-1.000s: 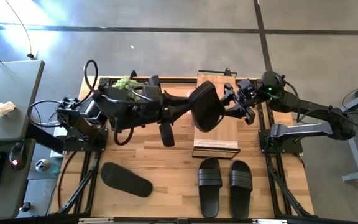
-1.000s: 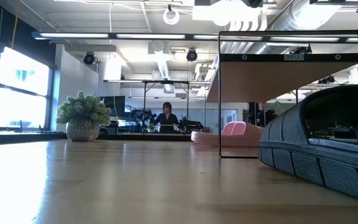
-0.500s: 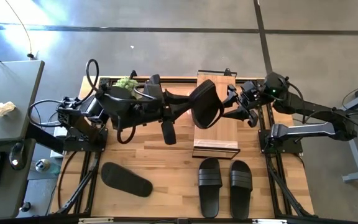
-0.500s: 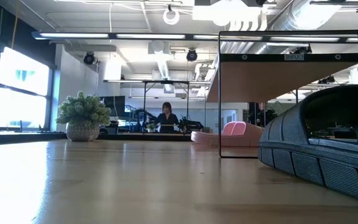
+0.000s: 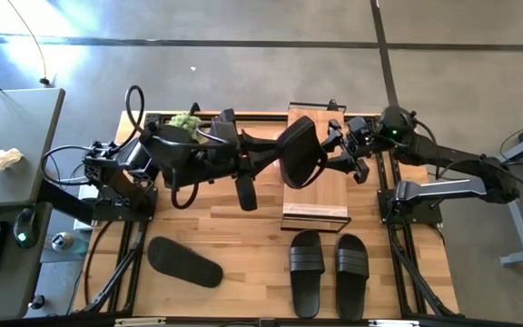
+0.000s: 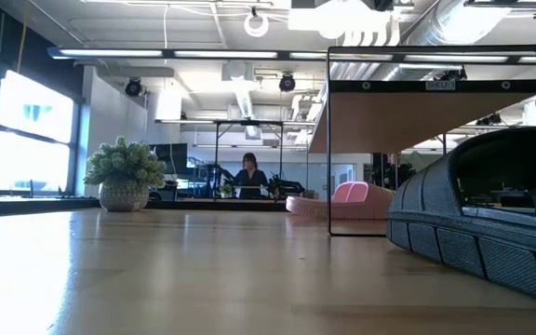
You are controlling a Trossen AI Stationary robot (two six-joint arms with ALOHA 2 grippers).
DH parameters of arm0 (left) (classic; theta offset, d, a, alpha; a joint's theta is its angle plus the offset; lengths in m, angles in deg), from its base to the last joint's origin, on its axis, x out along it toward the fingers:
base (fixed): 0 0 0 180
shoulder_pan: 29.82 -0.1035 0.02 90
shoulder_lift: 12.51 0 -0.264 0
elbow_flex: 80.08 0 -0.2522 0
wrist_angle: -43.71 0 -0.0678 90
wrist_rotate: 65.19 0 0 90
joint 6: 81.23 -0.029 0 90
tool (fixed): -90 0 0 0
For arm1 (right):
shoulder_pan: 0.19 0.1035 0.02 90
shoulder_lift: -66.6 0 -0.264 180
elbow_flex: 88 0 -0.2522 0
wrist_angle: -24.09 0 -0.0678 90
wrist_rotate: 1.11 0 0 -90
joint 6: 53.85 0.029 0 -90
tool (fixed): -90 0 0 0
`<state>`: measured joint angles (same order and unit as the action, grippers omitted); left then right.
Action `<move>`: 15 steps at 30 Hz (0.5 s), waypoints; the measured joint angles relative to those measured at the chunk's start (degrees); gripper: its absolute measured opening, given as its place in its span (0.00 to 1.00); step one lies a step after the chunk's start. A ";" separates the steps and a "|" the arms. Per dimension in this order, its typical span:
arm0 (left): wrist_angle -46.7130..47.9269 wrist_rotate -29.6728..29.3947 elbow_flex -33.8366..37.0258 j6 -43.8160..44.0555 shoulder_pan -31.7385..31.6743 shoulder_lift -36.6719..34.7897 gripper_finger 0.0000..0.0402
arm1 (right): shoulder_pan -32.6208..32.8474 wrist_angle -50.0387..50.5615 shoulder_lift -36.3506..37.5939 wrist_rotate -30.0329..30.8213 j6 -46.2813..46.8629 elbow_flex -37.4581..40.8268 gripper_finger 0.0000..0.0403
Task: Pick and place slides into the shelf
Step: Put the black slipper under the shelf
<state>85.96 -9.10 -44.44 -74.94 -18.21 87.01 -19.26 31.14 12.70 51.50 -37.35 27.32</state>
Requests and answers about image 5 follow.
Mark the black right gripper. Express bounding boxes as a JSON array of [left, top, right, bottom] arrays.
[[327, 120, 374, 185]]

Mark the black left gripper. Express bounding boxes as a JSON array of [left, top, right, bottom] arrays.
[[218, 130, 289, 213]]

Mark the black rubber slide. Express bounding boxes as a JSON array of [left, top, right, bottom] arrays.
[[275, 114, 330, 191], [146, 235, 225, 289]]

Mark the wooden shelf with black frame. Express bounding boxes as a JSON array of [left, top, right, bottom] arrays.
[[281, 100, 352, 233]]

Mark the black slide with striped strap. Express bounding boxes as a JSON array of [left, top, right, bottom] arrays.
[[334, 233, 370, 321], [288, 229, 326, 320]]

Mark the green plant in patterned pot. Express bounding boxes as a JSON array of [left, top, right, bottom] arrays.
[[166, 111, 204, 143]]

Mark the white power strip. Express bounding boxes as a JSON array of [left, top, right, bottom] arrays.
[[73, 183, 97, 232]]

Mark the black computer mouse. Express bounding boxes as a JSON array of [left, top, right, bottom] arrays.
[[13, 206, 39, 250]]

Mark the light grey desk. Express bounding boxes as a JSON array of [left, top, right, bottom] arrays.
[[0, 87, 66, 209]]

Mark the crumpled white tissue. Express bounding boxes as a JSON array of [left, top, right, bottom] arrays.
[[0, 147, 25, 176]]

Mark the dark grey desk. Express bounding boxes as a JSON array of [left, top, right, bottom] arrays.
[[0, 202, 54, 324]]

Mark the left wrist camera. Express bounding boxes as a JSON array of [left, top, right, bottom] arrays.
[[210, 107, 241, 138]]

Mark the black aluminium rig frame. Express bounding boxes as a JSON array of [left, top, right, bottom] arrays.
[[73, 102, 461, 324]]

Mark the black floor cable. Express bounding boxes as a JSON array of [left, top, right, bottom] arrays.
[[5, 0, 52, 88]]

